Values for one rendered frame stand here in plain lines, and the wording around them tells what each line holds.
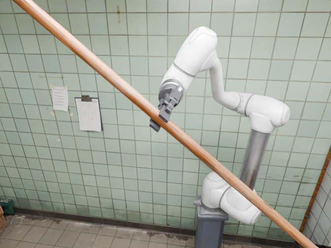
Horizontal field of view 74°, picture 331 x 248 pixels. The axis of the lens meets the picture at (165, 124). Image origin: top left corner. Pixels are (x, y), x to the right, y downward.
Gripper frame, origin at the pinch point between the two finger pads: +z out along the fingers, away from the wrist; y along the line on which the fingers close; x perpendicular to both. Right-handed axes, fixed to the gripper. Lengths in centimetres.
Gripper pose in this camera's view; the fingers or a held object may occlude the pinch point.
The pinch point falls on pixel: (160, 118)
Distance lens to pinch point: 59.7
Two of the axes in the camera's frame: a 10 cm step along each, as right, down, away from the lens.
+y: -6.4, 6.4, 4.1
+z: -1.5, 4.3, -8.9
